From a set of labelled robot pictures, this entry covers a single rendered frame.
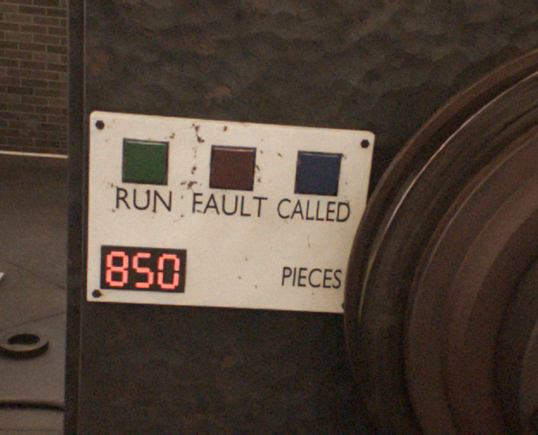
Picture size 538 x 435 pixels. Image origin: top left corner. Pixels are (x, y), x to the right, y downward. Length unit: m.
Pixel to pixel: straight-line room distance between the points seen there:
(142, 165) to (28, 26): 6.15
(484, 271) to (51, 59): 6.34
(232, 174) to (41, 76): 6.17
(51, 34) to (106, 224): 6.10
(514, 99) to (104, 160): 0.35
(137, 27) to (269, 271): 0.26
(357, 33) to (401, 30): 0.04
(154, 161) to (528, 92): 0.32
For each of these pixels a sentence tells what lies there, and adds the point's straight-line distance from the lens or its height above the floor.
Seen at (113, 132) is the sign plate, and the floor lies 1.22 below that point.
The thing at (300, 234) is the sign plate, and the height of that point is 1.14.
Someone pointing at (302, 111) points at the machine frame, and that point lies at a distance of 0.70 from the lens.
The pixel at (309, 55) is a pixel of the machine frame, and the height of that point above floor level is 1.31.
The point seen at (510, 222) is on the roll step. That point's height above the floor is 1.21.
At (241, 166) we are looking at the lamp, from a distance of 0.67.
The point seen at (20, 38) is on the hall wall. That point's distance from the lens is 6.83.
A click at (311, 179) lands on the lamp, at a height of 1.19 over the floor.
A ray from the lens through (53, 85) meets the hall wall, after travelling 6.80.
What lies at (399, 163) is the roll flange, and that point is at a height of 1.23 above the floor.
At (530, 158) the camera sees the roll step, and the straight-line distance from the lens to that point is 0.57.
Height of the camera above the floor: 1.33
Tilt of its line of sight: 15 degrees down
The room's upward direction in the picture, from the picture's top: 5 degrees clockwise
